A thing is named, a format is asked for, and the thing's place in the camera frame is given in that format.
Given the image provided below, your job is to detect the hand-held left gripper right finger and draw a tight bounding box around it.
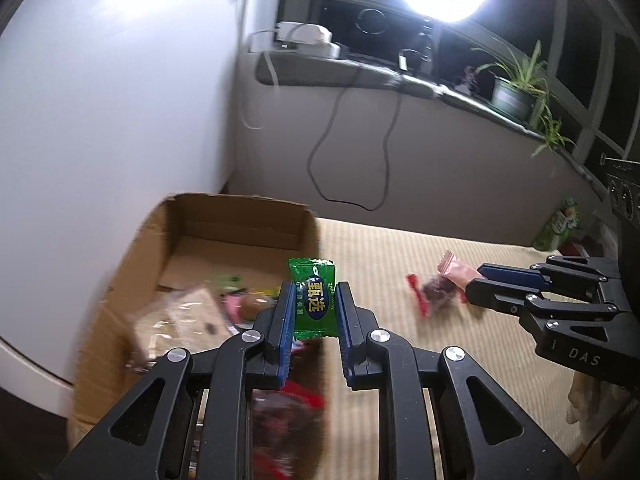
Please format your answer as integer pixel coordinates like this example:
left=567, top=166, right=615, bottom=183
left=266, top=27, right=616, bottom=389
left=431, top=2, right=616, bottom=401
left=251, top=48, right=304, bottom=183
left=335, top=281, right=581, bottom=480

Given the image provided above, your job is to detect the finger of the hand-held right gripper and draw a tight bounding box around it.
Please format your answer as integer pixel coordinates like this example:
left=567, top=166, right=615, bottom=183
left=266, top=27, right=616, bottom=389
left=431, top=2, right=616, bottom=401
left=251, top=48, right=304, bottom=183
left=464, top=278, right=627, bottom=329
left=477, top=255, right=620, bottom=302

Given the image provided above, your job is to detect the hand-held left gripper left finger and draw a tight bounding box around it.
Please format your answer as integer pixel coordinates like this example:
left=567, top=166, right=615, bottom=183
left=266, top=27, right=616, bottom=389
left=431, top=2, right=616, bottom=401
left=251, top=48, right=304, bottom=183
left=52, top=281, right=296, bottom=480

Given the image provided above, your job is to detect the green candy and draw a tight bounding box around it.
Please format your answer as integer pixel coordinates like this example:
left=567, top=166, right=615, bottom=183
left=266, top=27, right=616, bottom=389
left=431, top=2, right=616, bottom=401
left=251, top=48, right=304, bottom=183
left=287, top=257, right=337, bottom=343

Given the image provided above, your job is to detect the pink egg snack packet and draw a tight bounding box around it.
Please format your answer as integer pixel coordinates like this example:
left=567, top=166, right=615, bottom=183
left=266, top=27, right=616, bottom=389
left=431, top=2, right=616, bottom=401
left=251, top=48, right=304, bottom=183
left=222, top=292, right=273, bottom=329

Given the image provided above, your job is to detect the red-edged dark plum packet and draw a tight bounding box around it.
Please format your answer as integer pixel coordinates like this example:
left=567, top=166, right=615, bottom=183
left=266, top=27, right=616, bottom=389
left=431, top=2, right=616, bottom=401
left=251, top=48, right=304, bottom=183
left=406, top=274, right=468, bottom=317

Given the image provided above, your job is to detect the cardboard box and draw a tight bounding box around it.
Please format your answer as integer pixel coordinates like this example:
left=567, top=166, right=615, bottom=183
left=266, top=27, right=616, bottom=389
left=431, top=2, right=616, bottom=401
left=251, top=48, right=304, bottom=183
left=67, top=192, right=331, bottom=480

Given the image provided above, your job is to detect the person's right hand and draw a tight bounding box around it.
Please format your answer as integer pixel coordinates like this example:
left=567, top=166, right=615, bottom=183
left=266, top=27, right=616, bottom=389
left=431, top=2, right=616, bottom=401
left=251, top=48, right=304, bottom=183
left=566, top=374, right=608, bottom=426

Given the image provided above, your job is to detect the green bag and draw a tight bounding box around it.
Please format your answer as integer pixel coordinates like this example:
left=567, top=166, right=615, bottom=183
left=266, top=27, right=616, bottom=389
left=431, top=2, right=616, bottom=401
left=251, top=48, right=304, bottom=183
left=532, top=197, right=581, bottom=251

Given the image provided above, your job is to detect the striped mat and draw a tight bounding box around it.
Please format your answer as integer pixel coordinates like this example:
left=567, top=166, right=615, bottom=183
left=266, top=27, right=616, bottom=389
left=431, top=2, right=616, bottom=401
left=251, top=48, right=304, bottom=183
left=315, top=217, right=631, bottom=480

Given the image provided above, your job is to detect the beige biscuit packet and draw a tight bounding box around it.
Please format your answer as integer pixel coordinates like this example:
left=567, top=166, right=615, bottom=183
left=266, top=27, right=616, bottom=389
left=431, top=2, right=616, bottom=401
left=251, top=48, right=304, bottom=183
left=127, top=285, right=236, bottom=372

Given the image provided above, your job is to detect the potted spider plant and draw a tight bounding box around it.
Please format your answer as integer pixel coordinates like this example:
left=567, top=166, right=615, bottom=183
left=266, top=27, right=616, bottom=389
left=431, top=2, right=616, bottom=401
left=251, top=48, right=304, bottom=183
left=470, top=40, right=576, bottom=158

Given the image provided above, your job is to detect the grey window sill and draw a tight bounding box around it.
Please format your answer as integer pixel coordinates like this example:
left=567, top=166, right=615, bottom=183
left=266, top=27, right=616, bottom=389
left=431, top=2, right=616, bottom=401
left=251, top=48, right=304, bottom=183
left=255, top=50, right=616, bottom=201

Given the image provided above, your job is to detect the white cabinet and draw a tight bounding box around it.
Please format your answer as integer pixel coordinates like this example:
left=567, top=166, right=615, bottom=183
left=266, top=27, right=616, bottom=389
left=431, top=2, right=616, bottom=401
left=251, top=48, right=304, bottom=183
left=0, top=0, right=251, bottom=418

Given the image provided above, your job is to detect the white adapter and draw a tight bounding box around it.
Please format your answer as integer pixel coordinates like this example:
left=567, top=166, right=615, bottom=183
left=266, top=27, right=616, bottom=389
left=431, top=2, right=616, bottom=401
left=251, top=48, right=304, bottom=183
left=275, top=21, right=334, bottom=47

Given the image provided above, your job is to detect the black cable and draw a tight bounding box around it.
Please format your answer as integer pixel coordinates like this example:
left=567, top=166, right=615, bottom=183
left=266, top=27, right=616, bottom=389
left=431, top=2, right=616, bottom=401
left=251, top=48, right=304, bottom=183
left=306, top=67, right=404, bottom=212

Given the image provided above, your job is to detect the grey window frame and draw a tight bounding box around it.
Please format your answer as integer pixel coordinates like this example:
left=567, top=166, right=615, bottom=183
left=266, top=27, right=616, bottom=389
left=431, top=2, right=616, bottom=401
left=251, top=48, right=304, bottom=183
left=280, top=0, right=640, bottom=171

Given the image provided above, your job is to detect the white cable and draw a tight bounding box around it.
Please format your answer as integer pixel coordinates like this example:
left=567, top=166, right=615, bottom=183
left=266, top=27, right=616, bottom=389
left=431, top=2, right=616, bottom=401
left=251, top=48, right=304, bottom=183
left=227, top=0, right=281, bottom=131

